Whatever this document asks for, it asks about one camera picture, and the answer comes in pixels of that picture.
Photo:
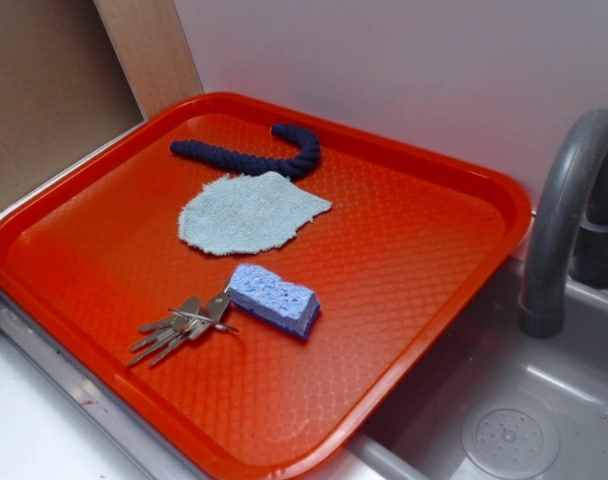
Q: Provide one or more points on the sink drain cover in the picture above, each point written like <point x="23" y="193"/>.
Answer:
<point x="510" y="438"/>

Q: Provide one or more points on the orange plastic tray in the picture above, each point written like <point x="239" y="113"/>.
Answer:
<point x="410" y="239"/>

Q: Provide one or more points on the grey plastic sink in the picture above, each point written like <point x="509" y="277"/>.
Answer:
<point x="483" y="355"/>

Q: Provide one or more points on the blue sponge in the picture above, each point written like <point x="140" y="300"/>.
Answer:
<point x="289" y="307"/>

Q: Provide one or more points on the light blue cloth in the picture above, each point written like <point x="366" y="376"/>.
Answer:
<point x="247" y="214"/>

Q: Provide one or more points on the grey plastic faucet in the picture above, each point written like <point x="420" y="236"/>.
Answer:
<point x="569" y="238"/>

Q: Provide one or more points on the silver key bunch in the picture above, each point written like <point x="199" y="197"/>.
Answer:
<point x="187" y="323"/>

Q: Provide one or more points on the wooden board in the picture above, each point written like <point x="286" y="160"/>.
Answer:
<point x="152" y="49"/>

